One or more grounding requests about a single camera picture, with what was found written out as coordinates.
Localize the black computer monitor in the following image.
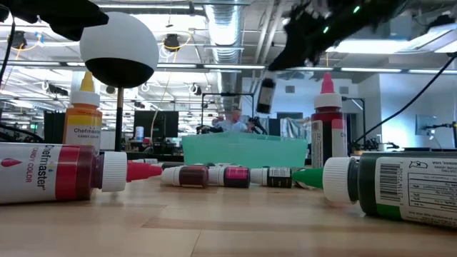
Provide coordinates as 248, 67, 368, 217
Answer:
134, 110, 179, 139

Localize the small pink-label food coloring bottle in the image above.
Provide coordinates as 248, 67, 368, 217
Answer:
208, 166, 251, 189

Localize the black hanging cable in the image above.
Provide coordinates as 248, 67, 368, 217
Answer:
0, 17, 16, 83

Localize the translucent green plastic bin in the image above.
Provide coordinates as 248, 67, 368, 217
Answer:
181, 131, 308, 169

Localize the small maroon food coloring bottle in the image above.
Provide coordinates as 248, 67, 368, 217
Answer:
160, 166, 210, 189

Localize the large pink Chefmaster coloring bottle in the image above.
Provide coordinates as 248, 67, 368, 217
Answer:
310, 73, 348, 168

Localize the silver ventilation duct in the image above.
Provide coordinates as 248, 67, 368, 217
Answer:
204, 2, 248, 112

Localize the large yellow Chefmaster coloring bottle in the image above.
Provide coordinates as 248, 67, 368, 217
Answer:
62, 70, 104, 155

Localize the long ceiling light strip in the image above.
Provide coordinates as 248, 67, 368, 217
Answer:
0, 60, 267, 71
278, 66, 457, 75

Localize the large red Chefmaster coloring bottle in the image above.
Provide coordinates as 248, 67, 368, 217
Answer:
0, 141, 164, 206

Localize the wall mounted monitor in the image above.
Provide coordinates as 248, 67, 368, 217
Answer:
416, 114, 437, 136

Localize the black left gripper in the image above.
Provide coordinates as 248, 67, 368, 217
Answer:
0, 0, 109, 41

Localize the large black Chefmaster coloring bottle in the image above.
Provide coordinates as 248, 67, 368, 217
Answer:
256, 71, 278, 115

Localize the person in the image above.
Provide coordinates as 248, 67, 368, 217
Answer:
213, 106, 251, 133

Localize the large ceiling light panel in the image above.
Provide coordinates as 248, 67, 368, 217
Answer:
326, 37, 457, 54

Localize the black ceiling device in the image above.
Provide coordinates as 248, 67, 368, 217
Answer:
163, 33, 181, 51
7, 30, 28, 50

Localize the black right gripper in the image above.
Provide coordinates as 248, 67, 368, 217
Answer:
268, 0, 379, 71

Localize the white globe table lamp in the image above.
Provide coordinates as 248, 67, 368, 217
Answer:
79, 11, 160, 161

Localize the grey cloth cover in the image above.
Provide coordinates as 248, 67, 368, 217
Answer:
280, 117, 311, 141

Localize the large green Chefmaster coloring bottle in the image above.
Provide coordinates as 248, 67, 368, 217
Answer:
291, 151, 457, 230

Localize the black cabinet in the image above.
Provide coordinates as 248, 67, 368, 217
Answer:
43, 111, 67, 143

